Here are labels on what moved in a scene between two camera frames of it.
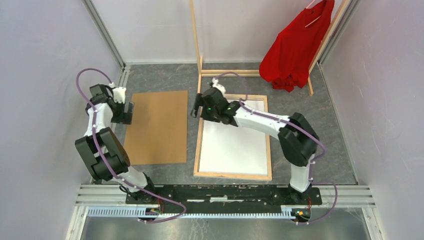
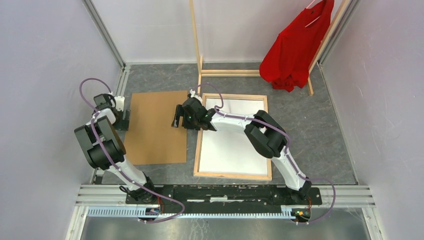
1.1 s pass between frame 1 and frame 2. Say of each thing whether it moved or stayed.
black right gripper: moved
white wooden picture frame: stayed
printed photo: stayed
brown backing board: stayed
